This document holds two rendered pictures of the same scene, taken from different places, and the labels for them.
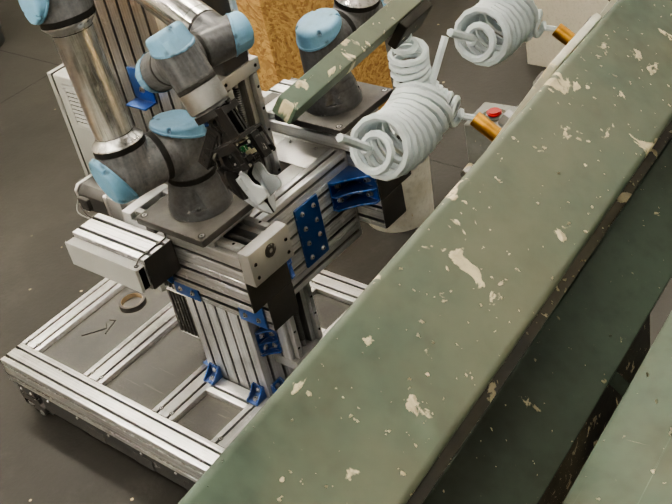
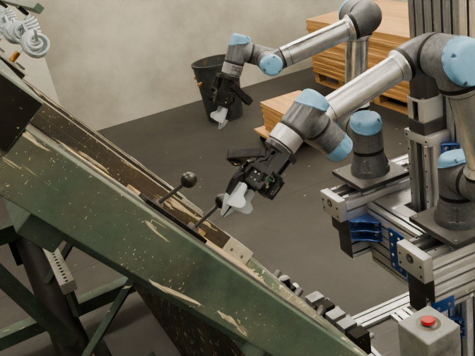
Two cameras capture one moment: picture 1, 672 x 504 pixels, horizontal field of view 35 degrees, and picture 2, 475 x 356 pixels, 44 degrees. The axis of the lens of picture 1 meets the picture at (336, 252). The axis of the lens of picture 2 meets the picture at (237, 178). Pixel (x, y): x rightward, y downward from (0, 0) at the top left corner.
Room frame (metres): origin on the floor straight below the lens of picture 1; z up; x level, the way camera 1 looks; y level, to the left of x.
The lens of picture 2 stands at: (2.54, -1.81, 2.05)
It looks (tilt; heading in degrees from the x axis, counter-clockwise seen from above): 24 degrees down; 116
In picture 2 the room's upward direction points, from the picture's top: 11 degrees counter-clockwise
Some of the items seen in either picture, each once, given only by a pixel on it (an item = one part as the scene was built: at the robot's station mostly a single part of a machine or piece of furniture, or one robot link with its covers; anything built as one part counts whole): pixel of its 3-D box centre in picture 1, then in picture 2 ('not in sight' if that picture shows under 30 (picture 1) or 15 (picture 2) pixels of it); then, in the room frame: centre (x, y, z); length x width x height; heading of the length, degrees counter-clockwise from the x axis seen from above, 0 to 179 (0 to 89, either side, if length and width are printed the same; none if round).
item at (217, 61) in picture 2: not in sight; (219, 89); (-0.22, 3.87, 0.33); 0.54 x 0.54 x 0.65
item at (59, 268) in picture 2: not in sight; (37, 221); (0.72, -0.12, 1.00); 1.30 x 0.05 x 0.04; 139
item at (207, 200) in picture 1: (195, 185); (369, 159); (2.11, 0.28, 1.09); 0.15 x 0.15 x 0.10
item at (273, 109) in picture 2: not in sight; (290, 121); (0.82, 3.07, 0.20); 0.61 x 0.51 x 0.40; 134
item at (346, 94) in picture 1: (329, 84); (458, 204); (2.45, -0.08, 1.09); 0.15 x 0.15 x 0.10
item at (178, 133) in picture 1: (179, 143); (365, 131); (2.10, 0.28, 1.20); 0.13 x 0.12 x 0.14; 120
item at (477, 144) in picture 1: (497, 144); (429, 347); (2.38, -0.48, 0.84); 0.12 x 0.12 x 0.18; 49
